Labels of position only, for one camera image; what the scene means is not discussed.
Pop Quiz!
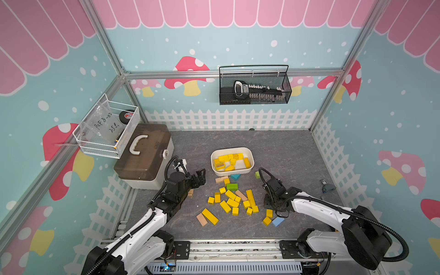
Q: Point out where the long yellow block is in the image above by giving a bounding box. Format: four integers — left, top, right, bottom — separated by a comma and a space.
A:
246, 190, 256, 207
202, 209, 219, 225

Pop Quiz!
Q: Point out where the rainbow striped block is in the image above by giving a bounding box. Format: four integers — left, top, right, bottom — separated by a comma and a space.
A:
214, 162, 226, 171

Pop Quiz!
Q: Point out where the white oval plastic tub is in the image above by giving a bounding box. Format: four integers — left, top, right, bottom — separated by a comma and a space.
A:
210, 147, 254, 176

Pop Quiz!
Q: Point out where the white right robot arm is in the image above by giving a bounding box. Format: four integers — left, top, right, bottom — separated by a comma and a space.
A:
258, 167, 410, 270

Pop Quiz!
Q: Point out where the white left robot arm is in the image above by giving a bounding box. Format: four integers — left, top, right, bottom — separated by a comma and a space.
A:
81, 156, 206, 275

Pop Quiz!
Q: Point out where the light blue block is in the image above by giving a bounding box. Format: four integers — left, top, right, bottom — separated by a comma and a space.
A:
272, 217, 285, 227

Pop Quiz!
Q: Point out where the tan slanted block centre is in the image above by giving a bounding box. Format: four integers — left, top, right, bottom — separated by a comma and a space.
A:
235, 190, 248, 201

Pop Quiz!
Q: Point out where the tan wooden block bottom left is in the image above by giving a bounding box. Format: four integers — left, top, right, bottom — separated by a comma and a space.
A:
197, 213, 208, 226

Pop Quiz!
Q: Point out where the brown lidded storage box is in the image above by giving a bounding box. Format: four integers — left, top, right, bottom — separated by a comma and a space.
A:
113, 123, 174, 190

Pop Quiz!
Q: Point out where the tan long block near tub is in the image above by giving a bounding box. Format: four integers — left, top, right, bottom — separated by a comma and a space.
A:
215, 176, 229, 183

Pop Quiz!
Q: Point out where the teal triangular block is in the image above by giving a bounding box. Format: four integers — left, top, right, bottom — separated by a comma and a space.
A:
229, 174, 241, 181

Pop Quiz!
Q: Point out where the green rectangular block centre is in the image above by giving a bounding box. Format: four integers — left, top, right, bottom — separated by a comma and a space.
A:
226, 183, 238, 192

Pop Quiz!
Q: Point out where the grey blue clamp tool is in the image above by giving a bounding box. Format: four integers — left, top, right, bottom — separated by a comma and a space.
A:
320, 179, 336, 194

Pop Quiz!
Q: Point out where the black tape roll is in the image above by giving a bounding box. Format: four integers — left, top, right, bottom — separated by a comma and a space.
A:
119, 110, 134, 125

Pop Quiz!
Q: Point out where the clear wire wall basket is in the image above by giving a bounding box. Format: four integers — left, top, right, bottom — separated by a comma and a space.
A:
73, 94, 140, 159

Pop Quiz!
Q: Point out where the black wire mesh basket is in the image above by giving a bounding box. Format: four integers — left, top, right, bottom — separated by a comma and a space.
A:
218, 65, 292, 105

